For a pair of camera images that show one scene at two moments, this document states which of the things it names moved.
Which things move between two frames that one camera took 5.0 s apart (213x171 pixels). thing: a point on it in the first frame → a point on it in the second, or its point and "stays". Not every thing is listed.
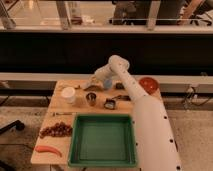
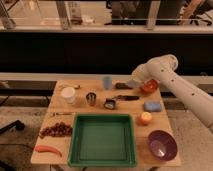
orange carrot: x=42 y=148 stays
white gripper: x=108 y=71 → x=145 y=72
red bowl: x=148 y=84 stays
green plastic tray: x=102 y=140 stays
